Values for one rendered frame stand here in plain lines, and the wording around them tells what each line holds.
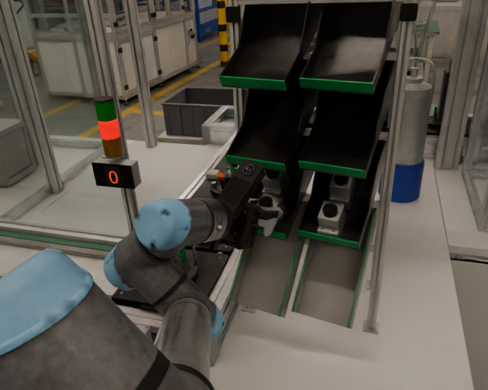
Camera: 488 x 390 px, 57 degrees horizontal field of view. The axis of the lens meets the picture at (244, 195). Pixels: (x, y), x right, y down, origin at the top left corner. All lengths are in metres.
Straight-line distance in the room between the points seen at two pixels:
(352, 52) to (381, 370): 0.71
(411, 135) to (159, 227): 1.21
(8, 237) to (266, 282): 0.92
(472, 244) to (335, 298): 0.70
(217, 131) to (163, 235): 1.70
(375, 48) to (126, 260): 0.58
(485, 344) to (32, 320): 1.71
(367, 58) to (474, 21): 1.13
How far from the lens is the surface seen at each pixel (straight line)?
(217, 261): 1.28
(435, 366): 1.21
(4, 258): 1.62
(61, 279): 0.37
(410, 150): 1.74
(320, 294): 1.08
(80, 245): 1.50
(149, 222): 0.68
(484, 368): 1.99
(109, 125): 1.23
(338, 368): 1.16
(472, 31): 1.99
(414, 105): 1.68
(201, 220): 0.71
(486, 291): 1.75
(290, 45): 0.94
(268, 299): 1.09
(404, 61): 0.92
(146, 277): 0.74
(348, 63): 0.88
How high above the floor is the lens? 1.73
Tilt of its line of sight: 28 degrees down
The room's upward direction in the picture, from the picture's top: 3 degrees counter-clockwise
